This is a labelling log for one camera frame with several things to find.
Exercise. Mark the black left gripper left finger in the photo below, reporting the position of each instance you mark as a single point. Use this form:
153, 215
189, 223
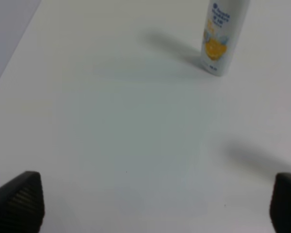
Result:
22, 207

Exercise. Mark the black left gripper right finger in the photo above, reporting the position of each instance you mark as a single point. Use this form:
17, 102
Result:
280, 206

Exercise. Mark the white bottle blue cap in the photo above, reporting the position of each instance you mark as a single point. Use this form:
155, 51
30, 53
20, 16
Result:
224, 22

